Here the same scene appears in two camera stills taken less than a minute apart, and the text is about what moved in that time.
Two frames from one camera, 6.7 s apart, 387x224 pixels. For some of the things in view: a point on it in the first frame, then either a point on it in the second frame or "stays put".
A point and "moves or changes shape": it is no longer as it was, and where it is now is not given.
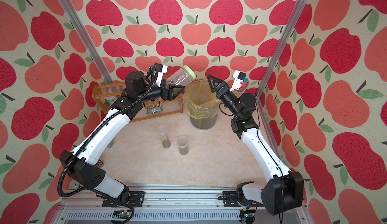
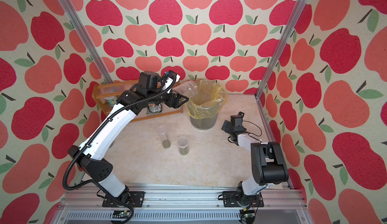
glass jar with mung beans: x=179 y=77 moves or changes shape
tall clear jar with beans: x=162 y=131 stays put
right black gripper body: x=228 y=99 to x=228 y=129
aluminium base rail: x=175 y=204 stays put
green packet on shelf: x=154 y=109 stays put
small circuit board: x=121 y=214 stays put
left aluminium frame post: x=68 y=8 stays put
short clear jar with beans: x=183 y=143 stays put
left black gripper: x=170 y=95 to x=177 y=103
